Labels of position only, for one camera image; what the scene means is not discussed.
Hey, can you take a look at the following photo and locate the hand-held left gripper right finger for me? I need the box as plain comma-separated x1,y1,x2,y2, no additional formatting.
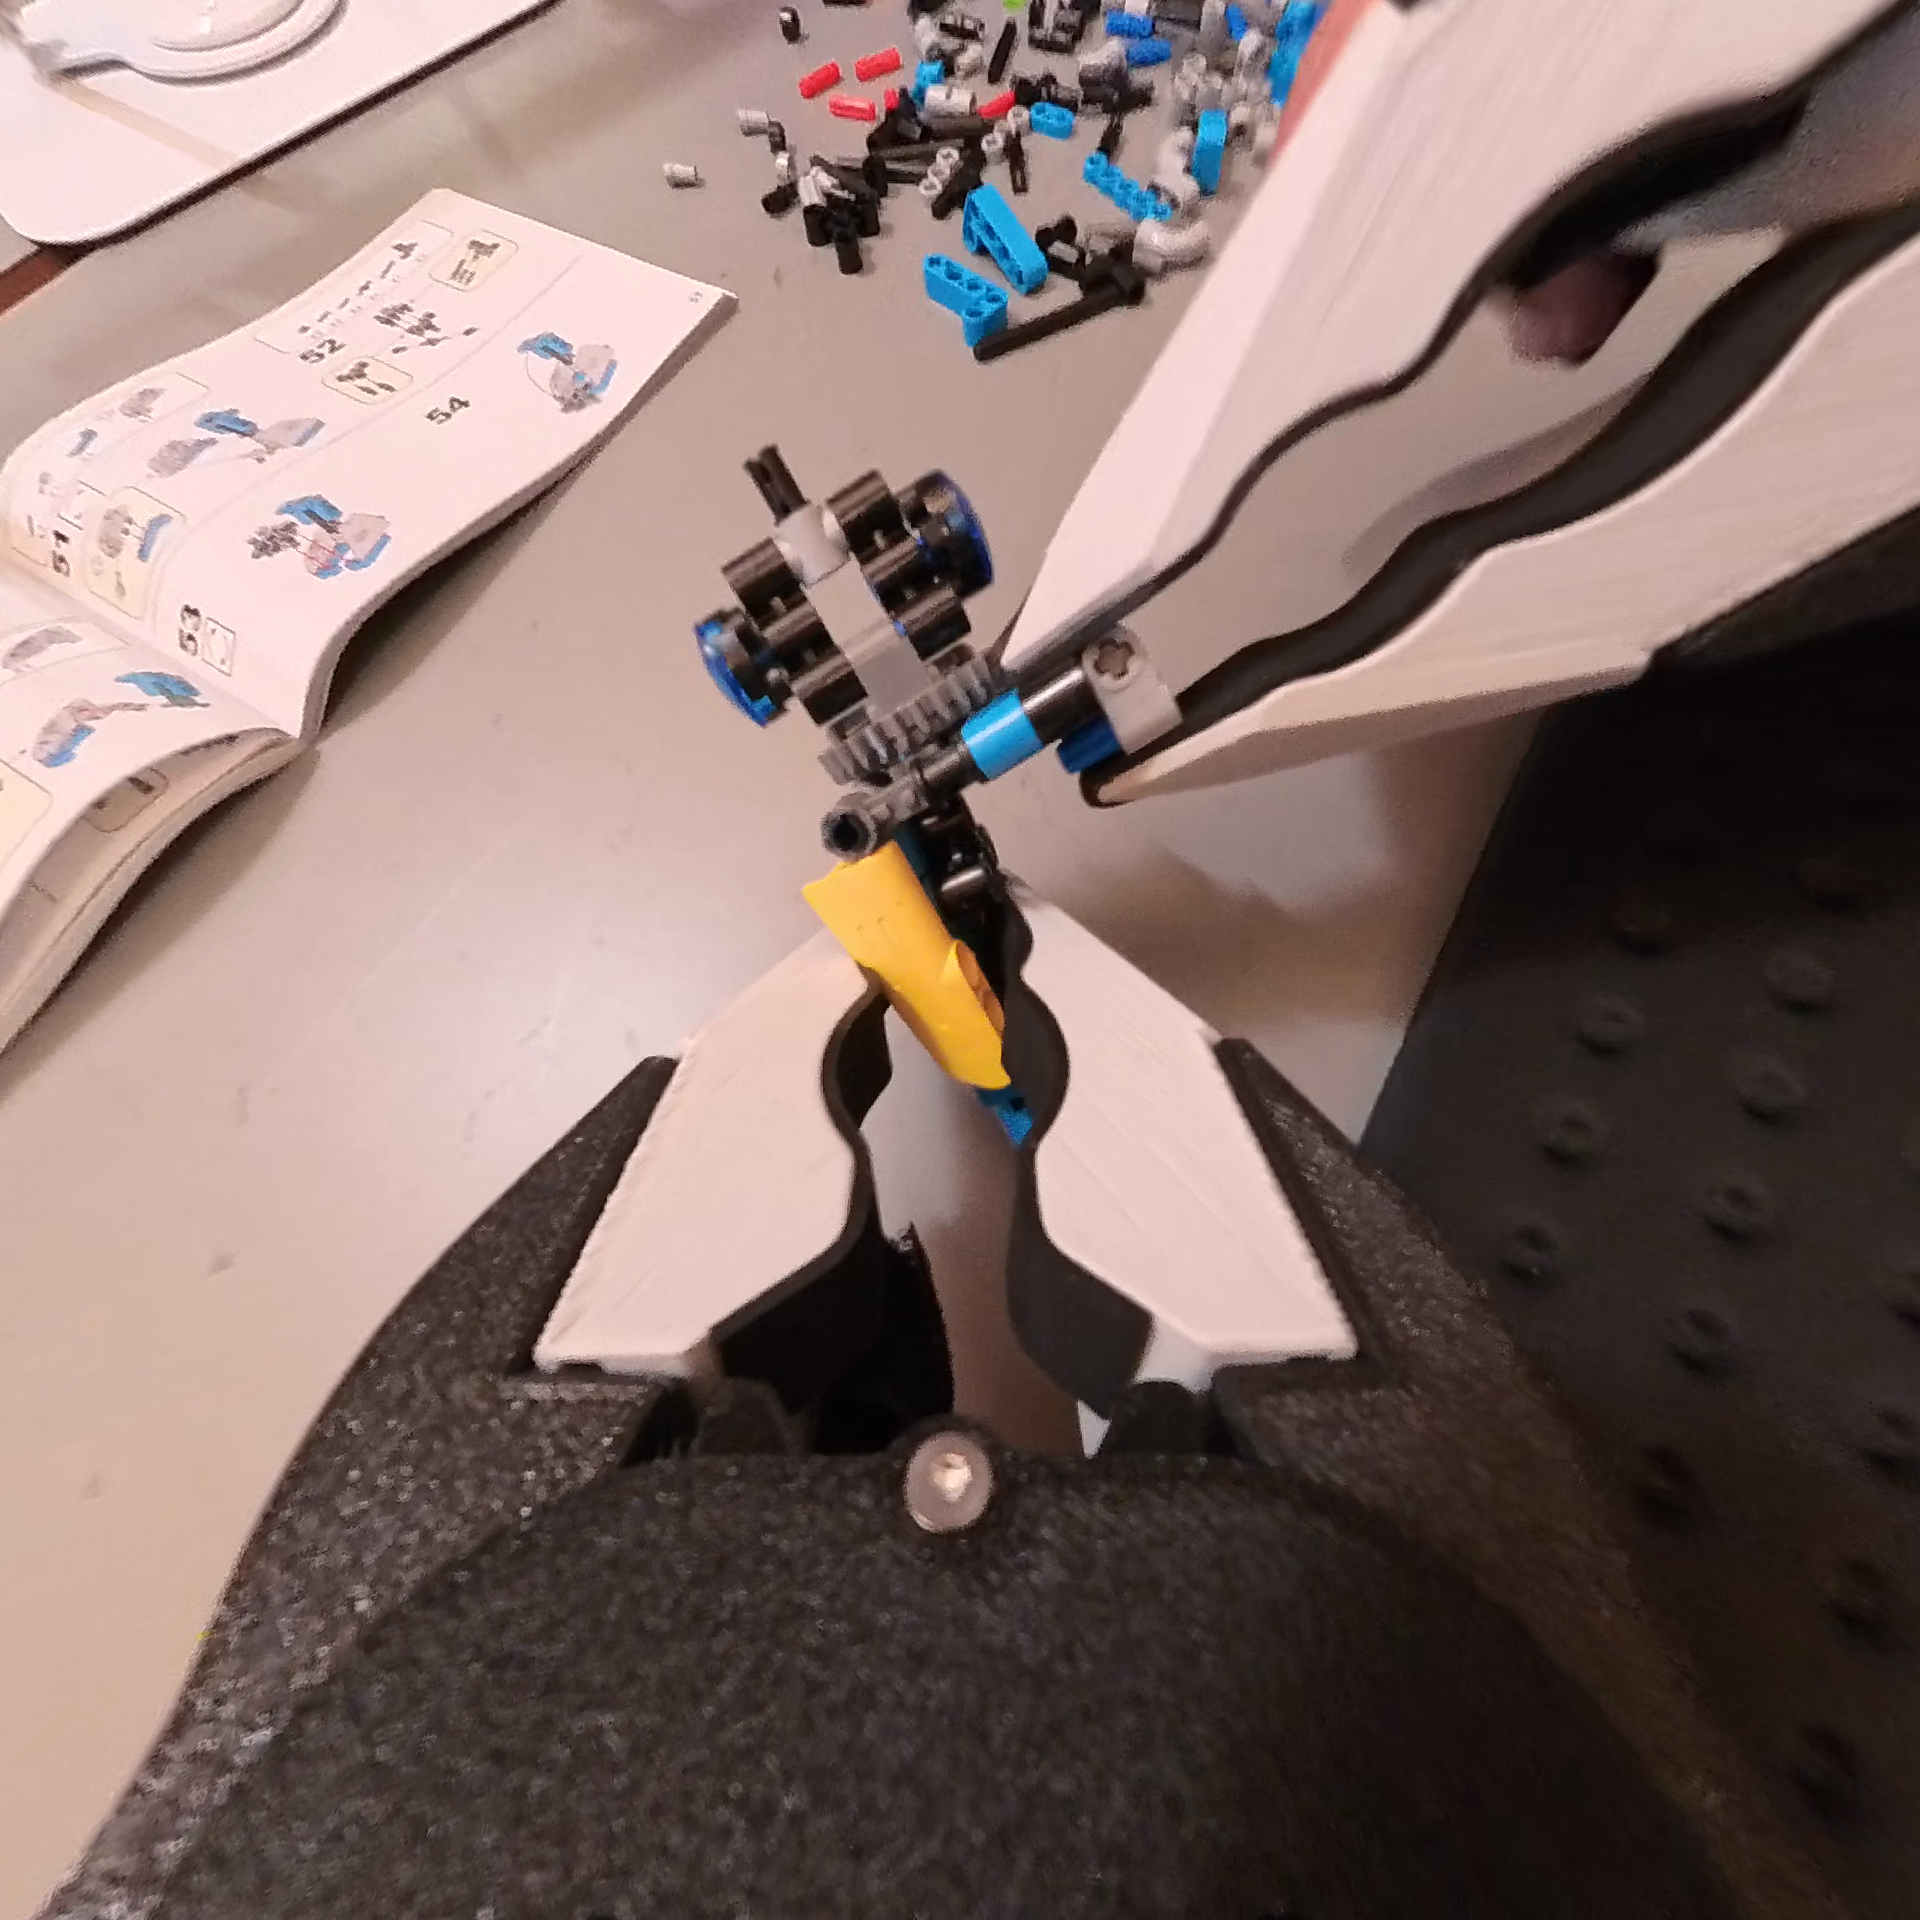
1005,896,1353,1376

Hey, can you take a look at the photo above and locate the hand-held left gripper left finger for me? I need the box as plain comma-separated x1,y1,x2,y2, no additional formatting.
541,930,903,1383

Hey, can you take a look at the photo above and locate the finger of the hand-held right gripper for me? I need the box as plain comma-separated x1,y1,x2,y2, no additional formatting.
998,0,1920,682
1081,209,1920,810

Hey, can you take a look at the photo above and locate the blue yellow brick assembly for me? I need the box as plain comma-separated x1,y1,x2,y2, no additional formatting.
801,785,1043,1152

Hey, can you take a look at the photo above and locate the black gear brick assembly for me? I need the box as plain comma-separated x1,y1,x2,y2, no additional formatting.
690,446,1194,798

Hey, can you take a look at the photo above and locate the grey desk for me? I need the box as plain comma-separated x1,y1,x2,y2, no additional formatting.
0,0,1562,1920

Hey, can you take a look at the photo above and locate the pile of small brick parts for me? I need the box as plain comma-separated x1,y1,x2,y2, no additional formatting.
670,0,1343,368

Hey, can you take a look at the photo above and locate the black studded mat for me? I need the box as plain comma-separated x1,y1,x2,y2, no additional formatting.
1361,525,1920,1920

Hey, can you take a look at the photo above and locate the building instruction booklet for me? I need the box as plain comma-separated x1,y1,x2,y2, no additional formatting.
0,187,741,1057

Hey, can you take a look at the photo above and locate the white display stand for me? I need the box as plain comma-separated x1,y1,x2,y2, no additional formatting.
0,0,563,250

